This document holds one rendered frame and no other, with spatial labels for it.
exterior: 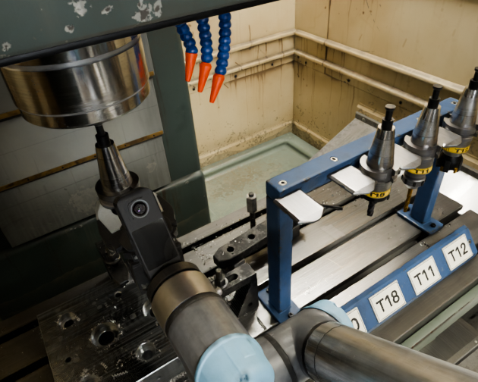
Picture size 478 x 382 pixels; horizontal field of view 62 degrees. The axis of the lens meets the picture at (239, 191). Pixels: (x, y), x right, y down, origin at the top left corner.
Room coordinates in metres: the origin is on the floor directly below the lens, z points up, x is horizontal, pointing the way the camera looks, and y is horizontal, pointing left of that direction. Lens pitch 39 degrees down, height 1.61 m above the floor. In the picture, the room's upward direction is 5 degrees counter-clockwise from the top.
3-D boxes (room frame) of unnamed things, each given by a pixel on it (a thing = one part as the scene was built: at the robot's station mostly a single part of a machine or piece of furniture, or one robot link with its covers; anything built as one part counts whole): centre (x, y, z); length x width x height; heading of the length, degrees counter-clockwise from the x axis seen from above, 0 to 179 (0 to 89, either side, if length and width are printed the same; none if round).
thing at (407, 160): (0.56, -0.28, 1.21); 0.07 x 0.05 x 0.01; 30
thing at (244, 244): (0.66, -0.04, 0.93); 0.26 x 0.05 x 0.06; 125
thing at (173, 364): (0.43, 0.22, 0.97); 0.29 x 0.23 x 0.05; 120
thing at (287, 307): (0.50, -0.07, 1.05); 0.10 x 0.05 x 0.30; 30
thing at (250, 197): (0.72, -0.03, 0.96); 0.03 x 0.03 x 0.13
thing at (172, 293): (0.29, 0.07, 1.22); 0.08 x 0.05 x 0.08; 120
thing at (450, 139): (0.61, -0.38, 1.21); 0.07 x 0.05 x 0.01; 30
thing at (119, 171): (0.47, 0.18, 1.31); 0.04 x 0.04 x 0.07
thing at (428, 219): (0.72, -0.45, 1.05); 0.10 x 0.05 x 0.30; 30
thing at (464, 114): (0.64, -0.43, 1.26); 0.04 x 0.04 x 0.07
